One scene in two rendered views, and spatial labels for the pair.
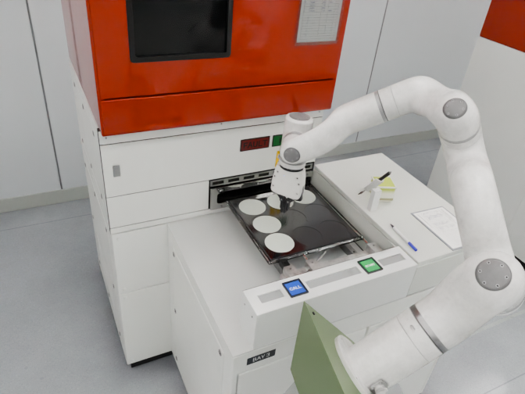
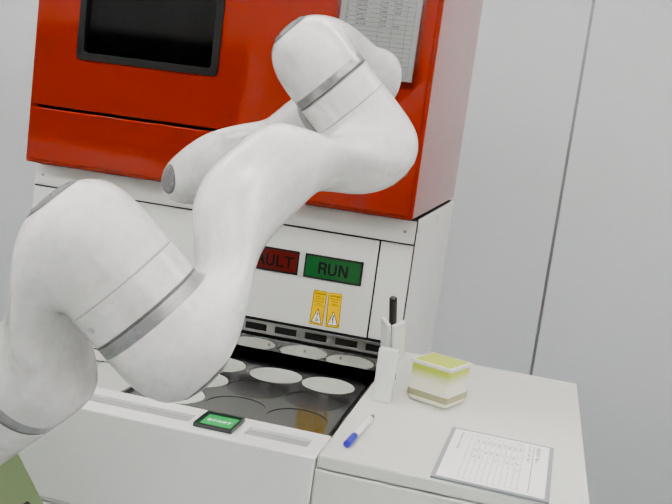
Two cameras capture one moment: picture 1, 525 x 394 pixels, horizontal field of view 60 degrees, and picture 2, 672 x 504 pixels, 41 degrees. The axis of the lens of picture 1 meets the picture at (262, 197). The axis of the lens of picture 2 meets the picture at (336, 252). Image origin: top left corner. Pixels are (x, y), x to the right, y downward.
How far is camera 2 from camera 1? 1.34 m
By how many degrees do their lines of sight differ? 46
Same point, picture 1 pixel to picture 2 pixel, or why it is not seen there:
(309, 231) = (249, 406)
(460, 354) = not seen: outside the picture
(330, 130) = (224, 139)
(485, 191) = (243, 145)
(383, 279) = (218, 450)
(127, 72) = (71, 71)
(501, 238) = (224, 234)
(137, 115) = (74, 139)
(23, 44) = not seen: hidden behind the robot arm
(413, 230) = (408, 437)
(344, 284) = (126, 414)
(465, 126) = (286, 53)
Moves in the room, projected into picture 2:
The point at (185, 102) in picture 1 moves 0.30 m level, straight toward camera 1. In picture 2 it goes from (142, 136) to (19, 127)
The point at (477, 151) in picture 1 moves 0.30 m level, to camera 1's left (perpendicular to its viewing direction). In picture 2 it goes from (349, 132) to (190, 109)
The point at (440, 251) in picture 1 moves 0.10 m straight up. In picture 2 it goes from (400, 467) to (411, 392)
